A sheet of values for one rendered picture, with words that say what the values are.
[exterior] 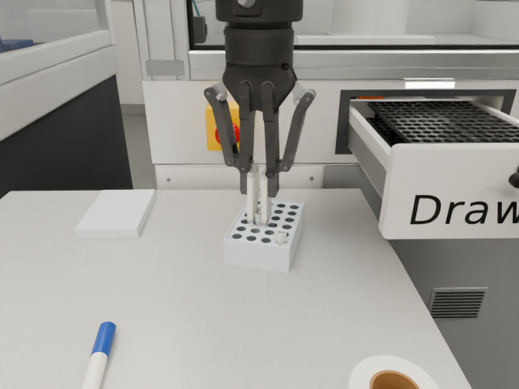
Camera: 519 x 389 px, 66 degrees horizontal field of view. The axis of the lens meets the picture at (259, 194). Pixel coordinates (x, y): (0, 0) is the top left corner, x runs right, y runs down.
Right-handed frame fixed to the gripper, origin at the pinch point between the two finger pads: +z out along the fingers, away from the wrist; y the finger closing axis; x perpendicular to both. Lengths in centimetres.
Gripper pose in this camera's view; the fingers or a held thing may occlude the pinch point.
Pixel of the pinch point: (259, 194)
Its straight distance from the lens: 52.1
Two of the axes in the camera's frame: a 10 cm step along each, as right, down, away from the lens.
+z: 0.0, 9.0, 4.4
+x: 2.5, -4.3, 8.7
